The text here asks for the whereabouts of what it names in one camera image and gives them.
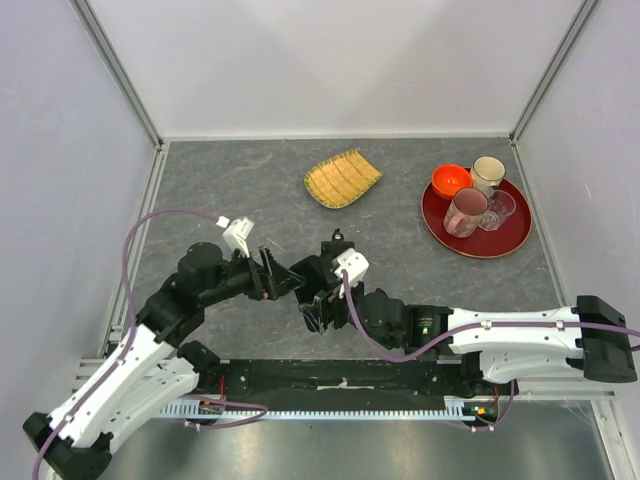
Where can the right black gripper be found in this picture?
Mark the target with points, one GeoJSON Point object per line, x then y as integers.
{"type": "Point", "coordinates": [314, 310]}

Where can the left aluminium frame post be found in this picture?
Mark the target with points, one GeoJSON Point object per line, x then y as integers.
{"type": "Point", "coordinates": [104, 46]}

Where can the black phone stand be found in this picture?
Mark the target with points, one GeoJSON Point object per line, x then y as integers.
{"type": "Point", "coordinates": [333, 248]}

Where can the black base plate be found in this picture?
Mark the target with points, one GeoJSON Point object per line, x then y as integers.
{"type": "Point", "coordinates": [346, 384]}

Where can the clear glass cup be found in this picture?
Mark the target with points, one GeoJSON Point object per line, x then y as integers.
{"type": "Point", "coordinates": [501, 205]}

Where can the slotted cable duct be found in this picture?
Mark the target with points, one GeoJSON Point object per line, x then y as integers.
{"type": "Point", "coordinates": [453, 410]}

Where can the woven bamboo tray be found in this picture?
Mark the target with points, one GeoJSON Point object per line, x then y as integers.
{"type": "Point", "coordinates": [341, 180]}

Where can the black smartphone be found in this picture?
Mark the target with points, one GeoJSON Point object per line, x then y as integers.
{"type": "Point", "coordinates": [310, 269]}

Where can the orange bowl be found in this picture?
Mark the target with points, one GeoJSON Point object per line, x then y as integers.
{"type": "Point", "coordinates": [448, 179]}

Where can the aluminium frame post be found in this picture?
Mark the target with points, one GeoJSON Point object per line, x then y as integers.
{"type": "Point", "coordinates": [568, 41]}
{"type": "Point", "coordinates": [104, 46]}

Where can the right aluminium frame post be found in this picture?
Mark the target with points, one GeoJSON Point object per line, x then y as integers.
{"type": "Point", "coordinates": [568, 41]}

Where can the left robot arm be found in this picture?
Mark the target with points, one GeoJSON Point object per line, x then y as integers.
{"type": "Point", "coordinates": [154, 364]}

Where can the pink mug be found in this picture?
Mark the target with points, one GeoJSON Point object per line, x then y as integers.
{"type": "Point", "coordinates": [464, 212]}

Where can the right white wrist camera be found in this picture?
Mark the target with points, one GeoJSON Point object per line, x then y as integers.
{"type": "Point", "coordinates": [353, 263]}

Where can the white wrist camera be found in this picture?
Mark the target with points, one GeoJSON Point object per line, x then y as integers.
{"type": "Point", "coordinates": [235, 234]}
{"type": "Point", "coordinates": [353, 263]}

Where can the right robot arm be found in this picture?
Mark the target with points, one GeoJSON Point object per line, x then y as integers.
{"type": "Point", "coordinates": [494, 347]}

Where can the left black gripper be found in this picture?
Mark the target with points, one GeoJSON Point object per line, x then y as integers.
{"type": "Point", "coordinates": [273, 285]}

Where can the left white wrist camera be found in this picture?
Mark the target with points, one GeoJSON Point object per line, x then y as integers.
{"type": "Point", "coordinates": [235, 234]}

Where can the white ceramic mug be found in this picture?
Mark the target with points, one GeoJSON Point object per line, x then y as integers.
{"type": "Point", "coordinates": [487, 173]}

